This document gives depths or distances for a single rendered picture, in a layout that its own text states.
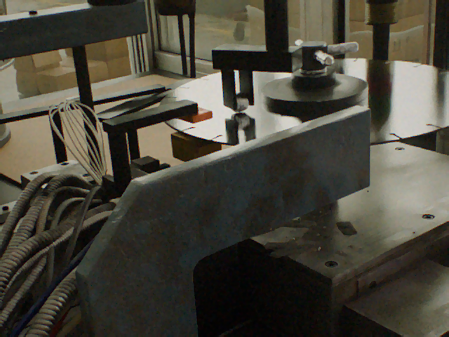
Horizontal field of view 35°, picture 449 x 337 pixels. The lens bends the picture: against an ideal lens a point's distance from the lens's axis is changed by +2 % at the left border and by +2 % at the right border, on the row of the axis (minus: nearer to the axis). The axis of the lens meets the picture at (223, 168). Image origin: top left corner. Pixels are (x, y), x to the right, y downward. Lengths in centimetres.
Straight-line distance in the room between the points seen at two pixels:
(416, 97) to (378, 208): 12
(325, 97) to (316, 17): 67
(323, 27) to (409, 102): 66
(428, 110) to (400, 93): 7
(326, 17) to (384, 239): 75
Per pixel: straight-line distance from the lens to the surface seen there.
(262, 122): 67
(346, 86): 75
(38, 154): 128
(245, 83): 71
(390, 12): 102
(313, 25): 138
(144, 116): 62
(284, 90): 74
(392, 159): 86
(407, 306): 63
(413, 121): 66
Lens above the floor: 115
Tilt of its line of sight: 21 degrees down
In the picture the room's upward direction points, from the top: 4 degrees counter-clockwise
